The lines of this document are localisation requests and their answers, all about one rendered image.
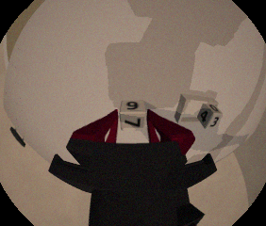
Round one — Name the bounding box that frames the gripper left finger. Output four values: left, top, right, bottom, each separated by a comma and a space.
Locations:
70, 109, 119, 143

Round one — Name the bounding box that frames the white calendar cube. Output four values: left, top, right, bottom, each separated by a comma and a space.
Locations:
197, 104, 223, 129
119, 100, 146, 131

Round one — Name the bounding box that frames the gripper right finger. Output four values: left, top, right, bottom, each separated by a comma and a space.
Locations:
146, 109, 195, 155

